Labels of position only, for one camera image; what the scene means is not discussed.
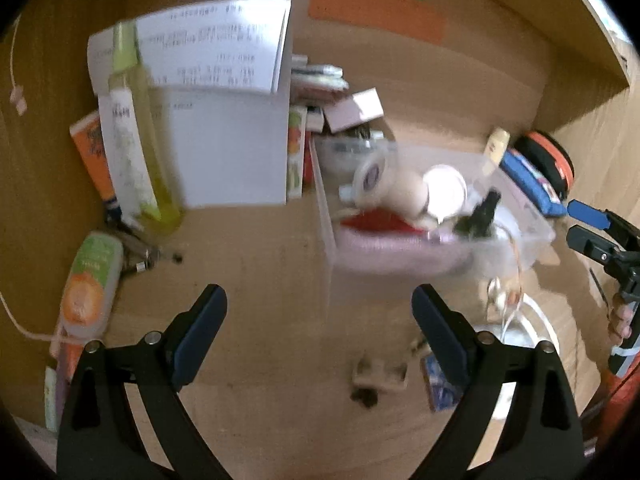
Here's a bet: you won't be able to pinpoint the red item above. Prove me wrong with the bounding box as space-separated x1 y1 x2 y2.
339 210 428 237

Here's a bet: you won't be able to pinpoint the clear plastic storage bin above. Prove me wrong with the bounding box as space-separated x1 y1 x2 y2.
309 136 557 283

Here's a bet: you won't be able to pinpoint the small beige clip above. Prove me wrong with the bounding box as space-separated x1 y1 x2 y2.
351 354 410 392

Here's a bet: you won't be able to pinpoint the yellow-green tall spray bottle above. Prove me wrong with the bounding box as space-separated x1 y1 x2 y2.
106 21 184 235

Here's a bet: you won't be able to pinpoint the blue zip pouch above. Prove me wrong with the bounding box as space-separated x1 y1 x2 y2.
499 149 569 219

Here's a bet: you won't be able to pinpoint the small cream tube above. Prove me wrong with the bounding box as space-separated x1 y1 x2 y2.
481 127 512 173

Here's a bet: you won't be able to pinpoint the white round dish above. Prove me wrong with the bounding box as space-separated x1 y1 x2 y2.
471 294 560 421

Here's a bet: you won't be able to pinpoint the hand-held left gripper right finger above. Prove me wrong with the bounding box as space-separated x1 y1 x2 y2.
411 284 585 480

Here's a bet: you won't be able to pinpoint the green spray bottle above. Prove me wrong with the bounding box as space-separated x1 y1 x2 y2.
454 187 504 242

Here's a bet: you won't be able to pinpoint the small white cardboard box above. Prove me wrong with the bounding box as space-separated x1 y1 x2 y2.
324 88 384 134

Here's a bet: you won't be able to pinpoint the small black item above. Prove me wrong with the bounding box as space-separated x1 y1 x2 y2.
349 386 379 409

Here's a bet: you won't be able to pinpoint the small black metal clips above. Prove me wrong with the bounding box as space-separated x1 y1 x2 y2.
120 237 183 275

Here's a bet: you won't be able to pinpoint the white paper receipt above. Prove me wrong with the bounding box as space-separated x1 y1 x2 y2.
136 0 292 95

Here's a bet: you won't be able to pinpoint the orange sticky note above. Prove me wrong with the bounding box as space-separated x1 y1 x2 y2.
308 0 447 44

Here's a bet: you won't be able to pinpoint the white cable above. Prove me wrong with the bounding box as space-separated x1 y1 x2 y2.
0 15 68 348

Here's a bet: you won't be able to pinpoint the black and orange round case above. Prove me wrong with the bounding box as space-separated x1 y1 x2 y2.
514 130 575 202

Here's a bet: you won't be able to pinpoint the white round lid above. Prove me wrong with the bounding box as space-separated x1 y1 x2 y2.
422 165 469 221

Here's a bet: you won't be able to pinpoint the orange cloth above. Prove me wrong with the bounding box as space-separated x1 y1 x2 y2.
580 347 640 461

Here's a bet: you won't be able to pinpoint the stack of flat packets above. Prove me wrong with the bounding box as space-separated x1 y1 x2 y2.
290 54 351 95

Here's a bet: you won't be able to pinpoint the orange and green tube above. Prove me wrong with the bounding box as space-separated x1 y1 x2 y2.
59 231 124 339

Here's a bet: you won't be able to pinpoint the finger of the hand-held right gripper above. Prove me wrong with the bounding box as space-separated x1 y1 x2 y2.
566 225 623 267
567 199 626 235

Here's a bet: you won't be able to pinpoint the beige roll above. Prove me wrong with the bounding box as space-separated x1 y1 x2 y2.
352 154 432 217

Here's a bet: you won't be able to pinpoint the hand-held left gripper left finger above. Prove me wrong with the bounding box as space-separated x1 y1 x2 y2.
56 284 228 480

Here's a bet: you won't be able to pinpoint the fruit-print carton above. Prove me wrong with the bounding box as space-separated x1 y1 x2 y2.
287 106 308 199

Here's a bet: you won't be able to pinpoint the person's right hand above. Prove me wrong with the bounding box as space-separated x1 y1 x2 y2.
606 294 637 347

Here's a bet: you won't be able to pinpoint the small blue packet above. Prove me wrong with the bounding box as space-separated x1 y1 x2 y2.
420 354 464 414

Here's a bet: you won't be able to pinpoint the amber hair claw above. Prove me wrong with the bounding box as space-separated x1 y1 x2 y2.
479 240 527 323

